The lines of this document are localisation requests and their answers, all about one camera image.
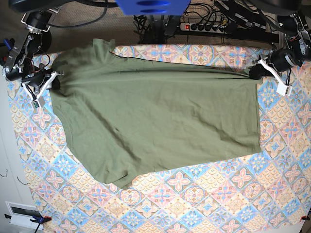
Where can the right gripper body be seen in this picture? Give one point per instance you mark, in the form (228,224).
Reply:
(37,83)

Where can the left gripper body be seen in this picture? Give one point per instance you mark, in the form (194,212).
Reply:
(280,64)

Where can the red clamp lower right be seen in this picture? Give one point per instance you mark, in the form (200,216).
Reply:
(305,218)

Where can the blue clamp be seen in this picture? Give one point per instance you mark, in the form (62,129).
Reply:
(5,47)
(39,219)

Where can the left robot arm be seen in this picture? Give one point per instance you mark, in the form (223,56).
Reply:
(297,35)

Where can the green t-shirt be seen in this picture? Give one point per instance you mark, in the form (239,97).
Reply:
(125,117)

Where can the blue clamp upper left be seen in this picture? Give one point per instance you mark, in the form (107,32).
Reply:
(5,47)

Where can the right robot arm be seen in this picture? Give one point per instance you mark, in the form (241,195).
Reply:
(18,64)

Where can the blue clamp lower left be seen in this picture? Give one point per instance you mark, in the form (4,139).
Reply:
(39,219)

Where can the patterned tablecloth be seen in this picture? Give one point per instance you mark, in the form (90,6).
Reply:
(270,190)

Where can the white power strip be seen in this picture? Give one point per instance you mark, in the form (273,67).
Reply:
(205,28)

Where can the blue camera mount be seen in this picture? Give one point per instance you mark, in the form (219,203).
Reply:
(153,7)

